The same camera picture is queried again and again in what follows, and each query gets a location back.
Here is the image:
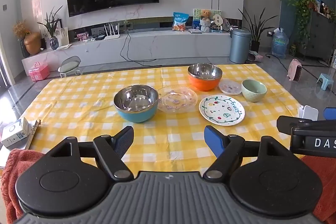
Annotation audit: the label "black power cable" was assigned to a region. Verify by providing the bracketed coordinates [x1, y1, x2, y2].
[120, 27, 164, 67]

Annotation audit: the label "blue snack bag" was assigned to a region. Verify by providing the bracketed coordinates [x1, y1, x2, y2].
[172, 12, 189, 31]

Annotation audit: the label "small blue stool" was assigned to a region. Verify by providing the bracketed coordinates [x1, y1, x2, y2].
[316, 73, 330, 90]

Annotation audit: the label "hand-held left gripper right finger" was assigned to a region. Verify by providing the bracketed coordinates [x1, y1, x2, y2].
[203, 125, 292, 180]

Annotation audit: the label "green picture card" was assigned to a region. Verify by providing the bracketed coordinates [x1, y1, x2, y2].
[193, 9, 222, 30]

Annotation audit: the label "orange steel bowl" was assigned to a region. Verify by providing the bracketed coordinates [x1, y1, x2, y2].
[187, 63, 223, 92]

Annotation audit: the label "small grey round chair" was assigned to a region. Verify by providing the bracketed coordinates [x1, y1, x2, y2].
[57, 55, 82, 79]

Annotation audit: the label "clear glass patterned plate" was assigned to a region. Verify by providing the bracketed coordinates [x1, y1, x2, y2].
[158, 85, 198, 114]

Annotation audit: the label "blue water jug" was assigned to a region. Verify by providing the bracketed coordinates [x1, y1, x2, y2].
[271, 28, 289, 59]

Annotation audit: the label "orange towel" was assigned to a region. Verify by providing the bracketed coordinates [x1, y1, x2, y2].
[1, 148, 47, 224]
[300, 154, 336, 215]

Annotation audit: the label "white router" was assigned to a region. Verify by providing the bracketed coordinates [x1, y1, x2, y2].
[104, 24, 121, 41]

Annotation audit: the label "pink electric heater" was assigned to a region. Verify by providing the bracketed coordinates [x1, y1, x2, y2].
[288, 59, 303, 82]

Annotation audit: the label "pink patterned bag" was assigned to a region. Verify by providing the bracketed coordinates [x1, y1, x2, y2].
[248, 51, 263, 62]

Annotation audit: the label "sketch drawing picture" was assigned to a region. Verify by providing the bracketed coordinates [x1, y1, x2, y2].
[54, 27, 69, 46]

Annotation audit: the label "grey side cabinet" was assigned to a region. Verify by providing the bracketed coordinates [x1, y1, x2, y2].
[306, 7, 336, 67]

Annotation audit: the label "green ceramic bowl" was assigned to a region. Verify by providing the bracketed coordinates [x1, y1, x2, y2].
[241, 79, 267, 103]

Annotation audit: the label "trailing pothos plant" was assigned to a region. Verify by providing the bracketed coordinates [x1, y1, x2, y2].
[287, 0, 318, 50]

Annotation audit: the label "green plant in blue vase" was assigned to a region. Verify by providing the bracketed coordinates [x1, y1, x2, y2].
[37, 5, 64, 51]

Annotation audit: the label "white fruit-print plate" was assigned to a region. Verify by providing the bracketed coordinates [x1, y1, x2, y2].
[199, 95, 245, 126]

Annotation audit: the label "white marble television console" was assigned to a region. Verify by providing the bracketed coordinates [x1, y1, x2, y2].
[21, 28, 246, 77]

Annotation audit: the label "potted long-leaf plant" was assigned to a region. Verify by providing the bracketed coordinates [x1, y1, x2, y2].
[238, 7, 279, 54]

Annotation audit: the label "dried flowers in dark vase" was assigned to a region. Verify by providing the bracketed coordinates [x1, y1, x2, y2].
[13, 20, 31, 58]

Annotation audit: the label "yellow checked tablecloth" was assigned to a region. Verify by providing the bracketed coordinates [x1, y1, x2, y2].
[20, 64, 310, 165]

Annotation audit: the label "white cardboard box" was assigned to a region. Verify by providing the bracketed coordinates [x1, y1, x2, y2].
[1, 117, 29, 148]

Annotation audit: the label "grey metal trash can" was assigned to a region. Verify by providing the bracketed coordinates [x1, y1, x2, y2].
[229, 28, 252, 64]

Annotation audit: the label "brown round vase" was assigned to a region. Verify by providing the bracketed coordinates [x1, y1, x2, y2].
[24, 32, 42, 55]

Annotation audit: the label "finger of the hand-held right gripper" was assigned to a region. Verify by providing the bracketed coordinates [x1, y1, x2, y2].
[324, 107, 336, 121]

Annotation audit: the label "small white floral plate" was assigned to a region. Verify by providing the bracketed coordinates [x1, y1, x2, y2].
[219, 79, 242, 96]

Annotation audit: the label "pink storage box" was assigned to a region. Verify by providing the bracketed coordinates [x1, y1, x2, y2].
[28, 61, 50, 81]

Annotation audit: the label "teddy bear bouquet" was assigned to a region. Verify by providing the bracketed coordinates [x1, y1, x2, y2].
[199, 10, 212, 33]

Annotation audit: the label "blue steel bowl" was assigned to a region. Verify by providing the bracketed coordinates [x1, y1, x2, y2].
[113, 85, 159, 124]

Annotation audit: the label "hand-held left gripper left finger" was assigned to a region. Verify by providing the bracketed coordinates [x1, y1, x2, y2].
[47, 126, 135, 181]

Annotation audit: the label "black floor cable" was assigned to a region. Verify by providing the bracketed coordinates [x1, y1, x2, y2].
[265, 53, 292, 70]

